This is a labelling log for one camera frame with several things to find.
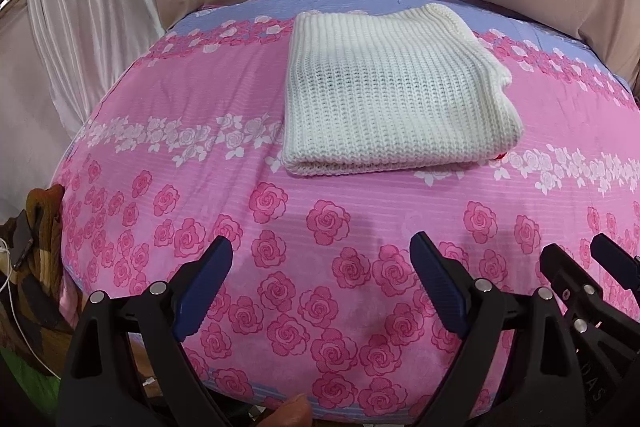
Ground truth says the white cable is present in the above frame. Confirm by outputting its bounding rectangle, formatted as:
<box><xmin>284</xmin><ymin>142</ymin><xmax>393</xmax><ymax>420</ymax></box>
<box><xmin>0</xmin><ymin>239</ymin><xmax>23</xmax><ymax>348</ymax></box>

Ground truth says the black flat device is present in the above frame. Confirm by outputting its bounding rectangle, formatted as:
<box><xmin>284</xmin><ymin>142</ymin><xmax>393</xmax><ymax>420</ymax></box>
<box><xmin>11</xmin><ymin>214</ymin><xmax>37</xmax><ymax>270</ymax></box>

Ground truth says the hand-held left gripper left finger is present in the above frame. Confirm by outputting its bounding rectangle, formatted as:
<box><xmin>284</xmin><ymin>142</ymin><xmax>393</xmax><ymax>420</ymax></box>
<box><xmin>55</xmin><ymin>235</ymin><xmax>236</xmax><ymax>427</ymax></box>

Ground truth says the white satin curtain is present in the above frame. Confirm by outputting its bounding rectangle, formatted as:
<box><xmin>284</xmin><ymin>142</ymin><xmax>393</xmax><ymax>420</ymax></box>
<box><xmin>22</xmin><ymin>0</ymin><xmax>168</xmax><ymax>128</ymax></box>

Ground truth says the pink floral blanket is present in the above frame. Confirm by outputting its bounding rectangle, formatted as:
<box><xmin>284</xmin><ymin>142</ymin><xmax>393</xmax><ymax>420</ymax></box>
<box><xmin>50</xmin><ymin>0</ymin><xmax>640</xmax><ymax>420</ymax></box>

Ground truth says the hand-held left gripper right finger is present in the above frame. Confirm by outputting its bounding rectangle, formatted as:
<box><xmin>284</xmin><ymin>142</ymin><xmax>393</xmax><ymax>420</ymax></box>
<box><xmin>400</xmin><ymin>231</ymin><xmax>596</xmax><ymax>427</ymax></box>

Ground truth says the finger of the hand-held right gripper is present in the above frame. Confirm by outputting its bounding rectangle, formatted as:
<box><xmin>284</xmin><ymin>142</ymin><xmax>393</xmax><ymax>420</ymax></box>
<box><xmin>541</xmin><ymin>243</ymin><xmax>626</xmax><ymax>418</ymax></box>
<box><xmin>589</xmin><ymin>233</ymin><xmax>640</xmax><ymax>308</ymax></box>

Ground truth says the brown patterned cloth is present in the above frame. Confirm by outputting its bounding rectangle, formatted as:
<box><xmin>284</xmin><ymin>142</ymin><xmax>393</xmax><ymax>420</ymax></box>
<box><xmin>0</xmin><ymin>184</ymin><xmax>81</xmax><ymax>375</ymax></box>

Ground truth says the person's left hand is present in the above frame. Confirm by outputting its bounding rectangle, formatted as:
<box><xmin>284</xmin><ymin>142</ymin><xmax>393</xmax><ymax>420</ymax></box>
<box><xmin>259</xmin><ymin>394</ymin><xmax>313</xmax><ymax>427</ymax></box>

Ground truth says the white red navy knit sweater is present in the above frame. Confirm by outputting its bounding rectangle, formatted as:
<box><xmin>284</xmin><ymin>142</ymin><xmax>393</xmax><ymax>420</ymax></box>
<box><xmin>281</xmin><ymin>3</ymin><xmax>525</xmax><ymax>178</ymax></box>

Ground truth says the green cloth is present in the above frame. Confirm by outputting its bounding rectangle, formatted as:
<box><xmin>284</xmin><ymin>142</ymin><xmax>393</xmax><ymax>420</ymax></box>
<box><xmin>0</xmin><ymin>347</ymin><xmax>66</xmax><ymax>408</ymax></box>

